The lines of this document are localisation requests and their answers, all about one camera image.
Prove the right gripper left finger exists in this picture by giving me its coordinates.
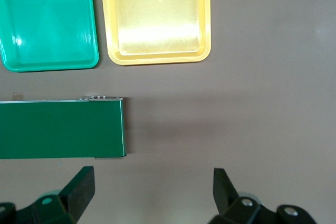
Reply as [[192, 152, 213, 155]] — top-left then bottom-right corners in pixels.
[[18, 166, 96, 224]]

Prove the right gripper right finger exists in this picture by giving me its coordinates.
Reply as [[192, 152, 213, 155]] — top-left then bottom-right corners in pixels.
[[208, 168, 276, 224]]

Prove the green plastic tray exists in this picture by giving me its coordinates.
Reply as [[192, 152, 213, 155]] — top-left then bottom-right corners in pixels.
[[0, 0, 100, 73]]

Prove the yellow plastic tray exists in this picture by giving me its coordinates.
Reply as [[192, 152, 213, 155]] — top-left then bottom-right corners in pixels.
[[99, 0, 212, 66]]

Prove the green conveyor belt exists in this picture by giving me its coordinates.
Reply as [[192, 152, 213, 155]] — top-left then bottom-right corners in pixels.
[[0, 94, 129, 161]]

